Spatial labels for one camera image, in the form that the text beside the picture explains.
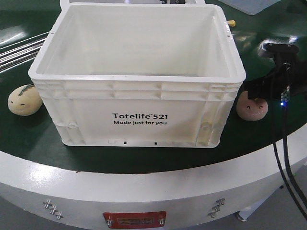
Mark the pink round plush toy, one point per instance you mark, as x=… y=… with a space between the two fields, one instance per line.
x=251 y=109

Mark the small yellow toy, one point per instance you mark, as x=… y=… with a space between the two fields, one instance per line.
x=231 y=23

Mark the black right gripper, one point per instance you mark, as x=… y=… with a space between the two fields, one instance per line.
x=288 y=71

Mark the red label plate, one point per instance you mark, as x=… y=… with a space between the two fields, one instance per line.
x=135 y=220

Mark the green right circuit board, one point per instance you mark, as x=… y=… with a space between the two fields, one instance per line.
x=285 y=97

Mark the steel roller bars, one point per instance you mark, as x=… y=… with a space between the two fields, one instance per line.
x=21 y=52

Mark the cream round plush toy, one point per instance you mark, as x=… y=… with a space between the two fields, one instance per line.
x=25 y=100

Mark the white plastic tote box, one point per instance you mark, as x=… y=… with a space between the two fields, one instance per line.
x=148 y=75

